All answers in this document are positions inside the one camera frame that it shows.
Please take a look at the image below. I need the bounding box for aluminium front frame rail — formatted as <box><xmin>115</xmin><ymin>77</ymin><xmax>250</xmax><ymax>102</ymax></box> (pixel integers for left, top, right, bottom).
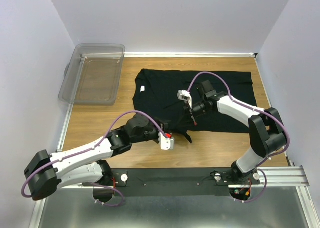
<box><xmin>30</xmin><ymin>166</ymin><xmax>320</xmax><ymax>228</ymax></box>

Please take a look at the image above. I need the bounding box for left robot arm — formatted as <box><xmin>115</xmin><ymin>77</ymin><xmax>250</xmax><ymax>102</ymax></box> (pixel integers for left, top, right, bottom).
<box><xmin>21</xmin><ymin>110</ymin><xmax>175</xmax><ymax>201</ymax></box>

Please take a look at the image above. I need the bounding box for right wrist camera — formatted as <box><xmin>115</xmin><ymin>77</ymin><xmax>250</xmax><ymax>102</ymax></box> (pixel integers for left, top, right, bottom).
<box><xmin>177</xmin><ymin>90</ymin><xmax>192</xmax><ymax>109</ymax></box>

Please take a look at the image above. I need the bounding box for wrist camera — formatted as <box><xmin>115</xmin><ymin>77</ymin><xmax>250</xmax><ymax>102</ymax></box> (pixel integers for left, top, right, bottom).
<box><xmin>158</xmin><ymin>133</ymin><xmax>175</xmax><ymax>151</ymax></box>
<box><xmin>177</xmin><ymin>90</ymin><xmax>192</xmax><ymax>109</ymax></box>

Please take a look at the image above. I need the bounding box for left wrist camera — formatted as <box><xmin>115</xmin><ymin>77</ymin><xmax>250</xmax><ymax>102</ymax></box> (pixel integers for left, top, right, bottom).
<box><xmin>158</xmin><ymin>133</ymin><xmax>175</xmax><ymax>151</ymax></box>

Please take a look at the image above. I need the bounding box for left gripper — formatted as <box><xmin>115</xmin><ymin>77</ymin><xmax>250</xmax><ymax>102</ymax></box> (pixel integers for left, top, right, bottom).
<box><xmin>131</xmin><ymin>117</ymin><xmax>171</xmax><ymax>145</ymax></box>

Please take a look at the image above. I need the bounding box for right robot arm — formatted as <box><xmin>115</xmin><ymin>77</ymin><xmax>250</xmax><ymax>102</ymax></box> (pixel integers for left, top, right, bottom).
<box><xmin>184</xmin><ymin>80</ymin><xmax>290</xmax><ymax>184</ymax></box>

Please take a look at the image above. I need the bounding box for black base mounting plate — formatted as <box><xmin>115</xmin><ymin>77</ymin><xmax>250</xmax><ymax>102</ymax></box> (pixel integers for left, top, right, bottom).
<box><xmin>112</xmin><ymin>167</ymin><xmax>260</xmax><ymax>197</ymax></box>

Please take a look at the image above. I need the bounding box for black t-shirt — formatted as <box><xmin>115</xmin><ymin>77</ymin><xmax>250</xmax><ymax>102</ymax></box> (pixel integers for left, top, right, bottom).
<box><xmin>131</xmin><ymin>68</ymin><xmax>258</xmax><ymax>144</ymax></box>

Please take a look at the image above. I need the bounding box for clear plastic bin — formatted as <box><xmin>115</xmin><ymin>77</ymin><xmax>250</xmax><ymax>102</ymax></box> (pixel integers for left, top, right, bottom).
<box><xmin>58</xmin><ymin>43</ymin><xmax>126</xmax><ymax>106</ymax></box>

